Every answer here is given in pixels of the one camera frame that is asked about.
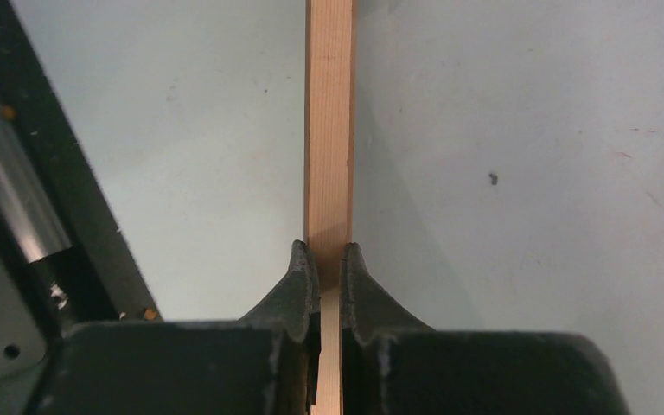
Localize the light wooden picture frame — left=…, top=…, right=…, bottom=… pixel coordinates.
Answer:
left=304, top=1, right=357, bottom=414

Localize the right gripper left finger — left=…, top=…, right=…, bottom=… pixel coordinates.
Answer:
left=26, top=240, right=321, bottom=414

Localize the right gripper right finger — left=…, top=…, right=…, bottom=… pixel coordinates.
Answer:
left=341, top=243, right=629, bottom=414

